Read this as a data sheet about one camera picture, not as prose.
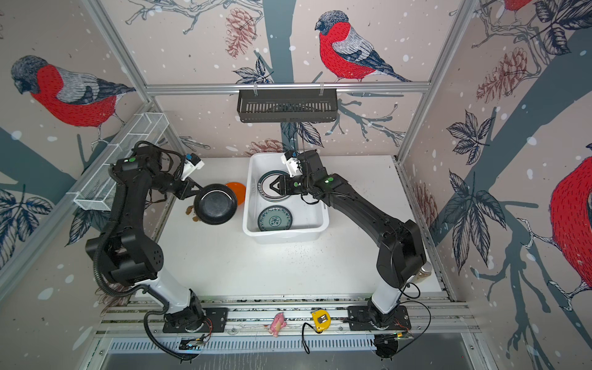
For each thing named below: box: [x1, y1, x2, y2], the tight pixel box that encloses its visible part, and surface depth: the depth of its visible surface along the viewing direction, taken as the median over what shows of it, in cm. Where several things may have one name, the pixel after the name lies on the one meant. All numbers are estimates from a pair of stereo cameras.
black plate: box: [193, 183, 239, 226], surface depth 83 cm
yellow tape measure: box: [311, 309, 332, 333], surface depth 74 cm
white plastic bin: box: [242, 152, 330, 245], surface depth 100 cm
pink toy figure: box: [268, 311, 288, 338], surface depth 73 cm
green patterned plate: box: [257, 205, 293, 232], surface depth 100 cm
